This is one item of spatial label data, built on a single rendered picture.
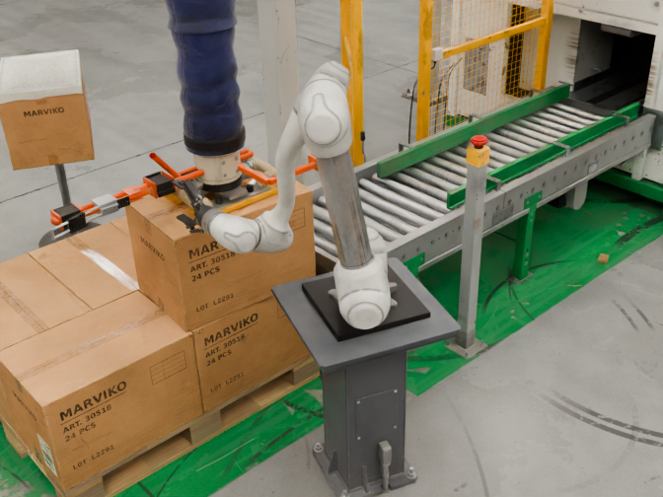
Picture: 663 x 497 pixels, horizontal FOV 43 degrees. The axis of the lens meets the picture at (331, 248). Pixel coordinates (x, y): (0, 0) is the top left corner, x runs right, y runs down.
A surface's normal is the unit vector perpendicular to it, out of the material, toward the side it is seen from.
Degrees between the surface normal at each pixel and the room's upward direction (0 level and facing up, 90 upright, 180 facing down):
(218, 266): 90
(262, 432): 0
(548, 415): 0
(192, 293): 90
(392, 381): 90
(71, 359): 0
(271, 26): 88
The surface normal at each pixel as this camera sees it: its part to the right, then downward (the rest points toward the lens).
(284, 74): 0.67, 0.37
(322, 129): -0.03, 0.43
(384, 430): 0.37, 0.47
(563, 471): -0.03, -0.86
